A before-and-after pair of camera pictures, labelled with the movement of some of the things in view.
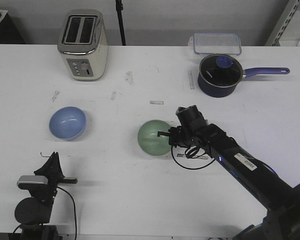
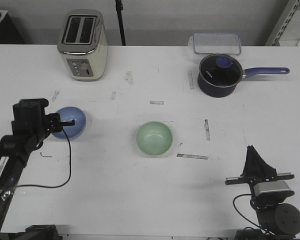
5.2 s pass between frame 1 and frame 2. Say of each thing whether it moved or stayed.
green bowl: stayed
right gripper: moved
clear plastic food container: stayed
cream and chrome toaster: stayed
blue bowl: stayed
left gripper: moved
